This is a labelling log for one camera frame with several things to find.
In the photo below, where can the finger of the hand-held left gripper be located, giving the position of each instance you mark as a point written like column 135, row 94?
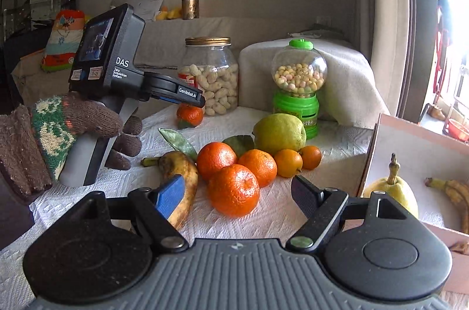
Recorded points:
column 176, row 90

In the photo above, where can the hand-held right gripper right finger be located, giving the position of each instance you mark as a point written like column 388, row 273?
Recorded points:
column 304, row 196

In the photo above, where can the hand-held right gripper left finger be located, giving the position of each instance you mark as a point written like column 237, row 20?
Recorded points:
column 170, row 198

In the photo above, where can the tangerine with small leaf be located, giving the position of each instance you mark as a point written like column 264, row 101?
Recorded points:
column 190, row 116

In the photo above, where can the small orange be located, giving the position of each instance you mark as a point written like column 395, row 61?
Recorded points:
column 288, row 163
column 311, row 156

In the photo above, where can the medium orange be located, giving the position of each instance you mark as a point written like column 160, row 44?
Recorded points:
column 216, row 159
column 258, row 167

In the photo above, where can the large orange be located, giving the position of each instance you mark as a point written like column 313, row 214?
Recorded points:
column 233, row 191

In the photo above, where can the white cardboard box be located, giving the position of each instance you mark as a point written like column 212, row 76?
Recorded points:
column 421, row 148

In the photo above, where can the person's left forearm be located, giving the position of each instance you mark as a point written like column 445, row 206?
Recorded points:
column 18, row 148

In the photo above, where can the person's left hand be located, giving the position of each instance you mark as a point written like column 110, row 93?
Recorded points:
column 91, row 117

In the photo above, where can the spotted yellow banana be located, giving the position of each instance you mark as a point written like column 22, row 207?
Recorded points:
column 181, row 170

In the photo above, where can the peanut jar with gold lid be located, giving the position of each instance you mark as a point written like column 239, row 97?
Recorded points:
column 216, row 82

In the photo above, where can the colourful striped bag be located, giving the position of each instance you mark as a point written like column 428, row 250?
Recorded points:
column 62, row 38

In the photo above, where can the light green leaf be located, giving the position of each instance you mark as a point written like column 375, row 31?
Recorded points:
column 177, row 143

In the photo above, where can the white textured tablecloth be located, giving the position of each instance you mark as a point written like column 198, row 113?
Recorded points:
column 329, row 145

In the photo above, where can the white paper envelope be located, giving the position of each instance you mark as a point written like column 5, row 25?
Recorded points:
column 152, row 7

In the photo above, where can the large yellow-green citrus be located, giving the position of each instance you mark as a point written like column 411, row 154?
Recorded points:
column 280, row 132

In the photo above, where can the yellow plush toys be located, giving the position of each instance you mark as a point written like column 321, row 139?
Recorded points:
column 172, row 13

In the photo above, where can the dark green leaf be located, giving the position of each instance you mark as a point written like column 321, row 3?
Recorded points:
column 240, row 145

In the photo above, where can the bronze tin canister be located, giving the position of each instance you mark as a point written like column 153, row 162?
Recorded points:
column 190, row 7

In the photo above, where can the beige covered sofa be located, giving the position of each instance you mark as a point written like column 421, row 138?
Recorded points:
column 238, row 27

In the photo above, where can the green candy dispenser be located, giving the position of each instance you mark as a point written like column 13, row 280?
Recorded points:
column 296, row 108

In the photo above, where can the yellow pear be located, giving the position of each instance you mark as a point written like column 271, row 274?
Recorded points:
column 397, row 194

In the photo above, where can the glass panel rack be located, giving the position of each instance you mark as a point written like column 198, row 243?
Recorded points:
column 22, row 9

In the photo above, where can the white fleece blanket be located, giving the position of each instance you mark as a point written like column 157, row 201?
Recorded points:
column 351, row 82

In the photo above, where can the brown overripe banana bunch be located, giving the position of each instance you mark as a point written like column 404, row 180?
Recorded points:
column 456, row 194

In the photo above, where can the brown shoe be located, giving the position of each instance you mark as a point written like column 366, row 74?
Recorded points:
column 436, row 112

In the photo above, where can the red plastic basket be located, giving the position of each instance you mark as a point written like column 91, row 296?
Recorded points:
column 460, row 130

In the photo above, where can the beige curtain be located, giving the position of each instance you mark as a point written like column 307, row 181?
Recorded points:
column 388, row 20

